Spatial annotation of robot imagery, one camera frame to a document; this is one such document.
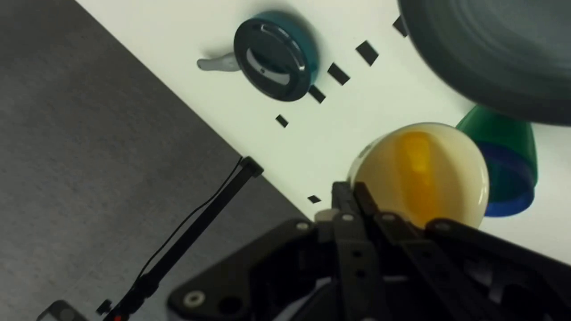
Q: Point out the small teal frying pan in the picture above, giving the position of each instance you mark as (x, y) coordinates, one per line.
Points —
(273, 56)

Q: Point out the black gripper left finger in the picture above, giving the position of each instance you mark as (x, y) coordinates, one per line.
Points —
(268, 279)

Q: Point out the dark grey-green plate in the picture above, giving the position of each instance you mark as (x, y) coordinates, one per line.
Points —
(493, 55)

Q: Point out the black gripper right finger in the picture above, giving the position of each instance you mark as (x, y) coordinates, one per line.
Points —
(475, 279)

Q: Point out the cream bowl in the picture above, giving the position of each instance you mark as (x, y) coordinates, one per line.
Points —
(380, 172)

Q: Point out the blue plastic cup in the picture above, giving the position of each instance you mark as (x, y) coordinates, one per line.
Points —
(510, 185)

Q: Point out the green plastic cup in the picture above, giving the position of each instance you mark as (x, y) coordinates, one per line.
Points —
(500, 135)

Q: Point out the black tripod stand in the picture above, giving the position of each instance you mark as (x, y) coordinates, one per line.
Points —
(189, 238)

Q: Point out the yellow toy fry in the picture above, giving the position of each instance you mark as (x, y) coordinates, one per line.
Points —
(419, 172)

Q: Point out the small black tape square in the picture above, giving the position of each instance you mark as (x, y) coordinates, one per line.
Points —
(282, 121)
(314, 199)
(400, 26)
(316, 94)
(366, 53)
(337, 74)

